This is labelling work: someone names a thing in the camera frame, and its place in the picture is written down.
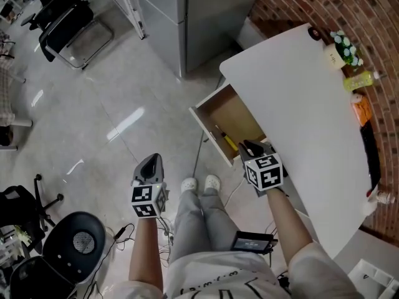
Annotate black round-seat chair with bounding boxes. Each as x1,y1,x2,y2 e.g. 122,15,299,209
8,210,107,299

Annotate black cable with adapter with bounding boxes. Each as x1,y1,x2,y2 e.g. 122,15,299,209
80,222,137,299

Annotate black keyboard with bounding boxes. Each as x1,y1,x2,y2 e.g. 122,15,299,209
359,119,382,193

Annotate person's white printed shirt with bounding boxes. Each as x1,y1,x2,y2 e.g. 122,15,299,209
108,241,366,299

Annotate white floor cable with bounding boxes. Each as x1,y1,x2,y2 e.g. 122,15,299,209
222,177,248,209

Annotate grey floor cable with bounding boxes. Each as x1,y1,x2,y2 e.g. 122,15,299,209
192,128,207,179

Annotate person's grey trousers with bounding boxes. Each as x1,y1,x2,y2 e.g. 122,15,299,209
169,186,241,262

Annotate white side table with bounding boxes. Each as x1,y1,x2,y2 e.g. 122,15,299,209
0,29,34,151

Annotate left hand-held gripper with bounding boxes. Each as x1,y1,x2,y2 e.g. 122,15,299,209
130,153,171,219

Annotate person's white right shoe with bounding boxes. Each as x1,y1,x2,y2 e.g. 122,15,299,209
203,174,222,192

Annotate white cubby cabinet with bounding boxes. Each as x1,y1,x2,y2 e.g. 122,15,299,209
347,258,399,299

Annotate black tape roll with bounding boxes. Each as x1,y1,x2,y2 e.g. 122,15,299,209
307,26,324,42

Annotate yellow handled screwdriver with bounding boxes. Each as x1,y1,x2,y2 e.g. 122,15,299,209
214,124,239,153

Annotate potted white flower plant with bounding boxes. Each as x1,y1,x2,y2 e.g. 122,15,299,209
322,29,365,72

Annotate person's right forearm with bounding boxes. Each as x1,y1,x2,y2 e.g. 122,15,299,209
266,186,315,267

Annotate white wooden drawer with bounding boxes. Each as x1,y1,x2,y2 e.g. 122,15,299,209
188,82,269,168

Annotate white desk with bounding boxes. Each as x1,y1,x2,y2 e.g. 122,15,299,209
219,22,375,260

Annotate yellow-green drink bottle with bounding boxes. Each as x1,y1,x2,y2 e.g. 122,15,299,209
343,70,382,93

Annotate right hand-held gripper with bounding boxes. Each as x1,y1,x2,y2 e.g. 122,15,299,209
238,140,288,198

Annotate person's white left shoe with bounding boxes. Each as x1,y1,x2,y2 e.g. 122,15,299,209
180,176,200,195

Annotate black mesh office chair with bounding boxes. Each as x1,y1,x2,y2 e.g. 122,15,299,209
21,0,115,72

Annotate person's left forearm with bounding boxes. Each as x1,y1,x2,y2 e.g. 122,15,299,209
128,217,165,293

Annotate white metal shelf rack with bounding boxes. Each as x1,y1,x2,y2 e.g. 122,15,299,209
102,0,148,40

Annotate black swivel chair with jacket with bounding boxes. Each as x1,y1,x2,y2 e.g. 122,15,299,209
0,173,65,255

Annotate grey metal cabinet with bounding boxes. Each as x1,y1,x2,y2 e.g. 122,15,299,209
128,0,266,80

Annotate small white bottle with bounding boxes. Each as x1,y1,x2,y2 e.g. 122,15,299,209
375,189,397,205

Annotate orange snack packet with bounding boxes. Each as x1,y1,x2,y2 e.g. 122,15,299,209
350,93,374,128

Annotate person's white shoe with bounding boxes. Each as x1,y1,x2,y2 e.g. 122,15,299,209
180,176,200,195
203,174,222,192

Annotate black screen device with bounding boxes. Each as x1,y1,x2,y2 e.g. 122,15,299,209
231,230,279,255

